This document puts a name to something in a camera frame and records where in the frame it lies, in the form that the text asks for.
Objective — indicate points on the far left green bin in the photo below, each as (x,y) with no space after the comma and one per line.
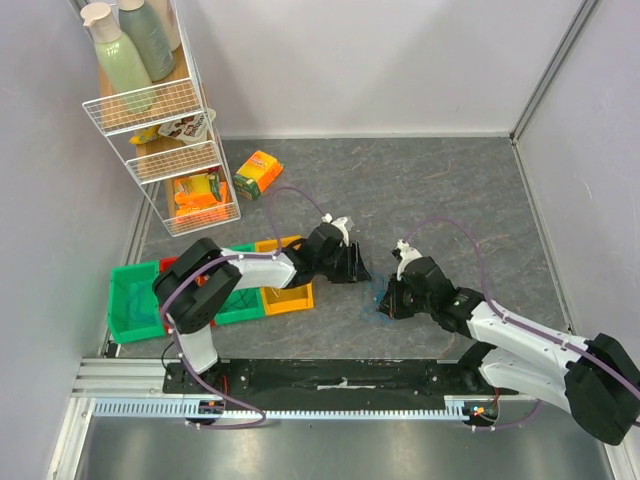
(133,309)

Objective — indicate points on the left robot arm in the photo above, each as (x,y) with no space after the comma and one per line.
(193,290)

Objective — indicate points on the pink bottle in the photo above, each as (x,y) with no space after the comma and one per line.
(167,18)

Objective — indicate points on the green bin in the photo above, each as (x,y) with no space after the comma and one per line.
(240,306)
(133,309)

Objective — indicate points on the grey green bottle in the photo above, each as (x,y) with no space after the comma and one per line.
(141,23)

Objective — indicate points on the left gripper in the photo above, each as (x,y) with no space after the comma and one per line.
(354,269)

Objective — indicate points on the aluminium corner post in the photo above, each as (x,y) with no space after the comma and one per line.
(571,36)

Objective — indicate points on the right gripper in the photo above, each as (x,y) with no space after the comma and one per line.
(395,297)

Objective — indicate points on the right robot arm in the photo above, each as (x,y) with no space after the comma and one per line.
(594,380)

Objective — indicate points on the orange yellow box in rack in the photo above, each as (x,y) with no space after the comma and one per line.
(201,198)

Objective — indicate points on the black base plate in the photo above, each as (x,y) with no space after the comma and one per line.
(345,384)

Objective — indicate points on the orange bin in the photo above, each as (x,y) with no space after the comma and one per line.
(281,301)

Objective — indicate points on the light green bottle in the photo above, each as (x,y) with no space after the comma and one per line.
(118,57)

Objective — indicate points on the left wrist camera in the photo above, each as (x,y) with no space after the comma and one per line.
(344,224)

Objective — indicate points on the red bin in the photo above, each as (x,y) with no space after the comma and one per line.
(165,264)

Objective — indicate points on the orange juice carton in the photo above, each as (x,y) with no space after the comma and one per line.
(257,173)

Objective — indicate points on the white snack pouch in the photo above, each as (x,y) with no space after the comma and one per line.
(190,130)

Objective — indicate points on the white wire shelf rack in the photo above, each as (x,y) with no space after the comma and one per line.
(154,166)

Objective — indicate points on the yellow snack bag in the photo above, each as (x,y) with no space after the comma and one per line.
(144,136)

